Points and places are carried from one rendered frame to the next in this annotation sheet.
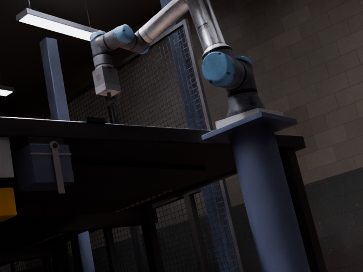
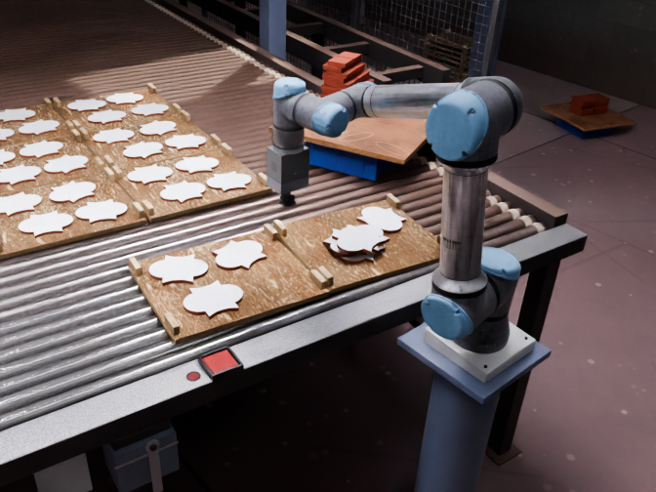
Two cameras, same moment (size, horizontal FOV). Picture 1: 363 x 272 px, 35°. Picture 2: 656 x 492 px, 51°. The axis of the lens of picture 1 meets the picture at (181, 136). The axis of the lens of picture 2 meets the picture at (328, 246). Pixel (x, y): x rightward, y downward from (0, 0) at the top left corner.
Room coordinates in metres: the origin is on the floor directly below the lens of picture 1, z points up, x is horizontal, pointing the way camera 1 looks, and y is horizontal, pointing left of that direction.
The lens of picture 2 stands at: (0.74, -0.16, 1.95)
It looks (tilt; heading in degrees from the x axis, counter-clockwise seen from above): 32 degrees down; 11
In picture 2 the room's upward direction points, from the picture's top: 3 degrees clockwise
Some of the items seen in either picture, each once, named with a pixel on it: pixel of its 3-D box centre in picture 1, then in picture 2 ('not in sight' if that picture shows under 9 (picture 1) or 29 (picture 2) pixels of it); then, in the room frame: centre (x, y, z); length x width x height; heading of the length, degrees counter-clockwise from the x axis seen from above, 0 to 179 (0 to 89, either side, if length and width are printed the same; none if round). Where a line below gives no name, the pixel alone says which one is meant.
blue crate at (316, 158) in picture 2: not in sight; (353, 143); (2.99, 0.22, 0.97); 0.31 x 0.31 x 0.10; 77
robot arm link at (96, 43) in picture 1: (100, 45); (290, 103); (2.22, 0.25, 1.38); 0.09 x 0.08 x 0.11; 61
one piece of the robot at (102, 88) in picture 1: (105, 81); (286, 162); (2.23, 0.26, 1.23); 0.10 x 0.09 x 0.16; 51
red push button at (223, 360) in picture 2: not in sight; (221, 363); (1.82, 0.29, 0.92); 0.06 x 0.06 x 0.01; 47
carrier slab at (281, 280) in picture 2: not in sight; (226, 279); (2.11, 0.38, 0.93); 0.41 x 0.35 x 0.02; 134
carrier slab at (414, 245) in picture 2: not in sight; (361, 241); (2.41, 0.08, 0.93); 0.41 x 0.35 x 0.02; 132
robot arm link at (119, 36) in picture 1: (121, 38); (326, 114); (2.19, 0.16, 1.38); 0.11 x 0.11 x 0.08; 61
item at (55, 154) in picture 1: (45, 168); (141, 451); (1.67, 0.42, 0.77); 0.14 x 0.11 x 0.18; 137
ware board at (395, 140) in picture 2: not in sight; (364, 121); (3.06, 0.21, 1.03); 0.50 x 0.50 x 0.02; 77
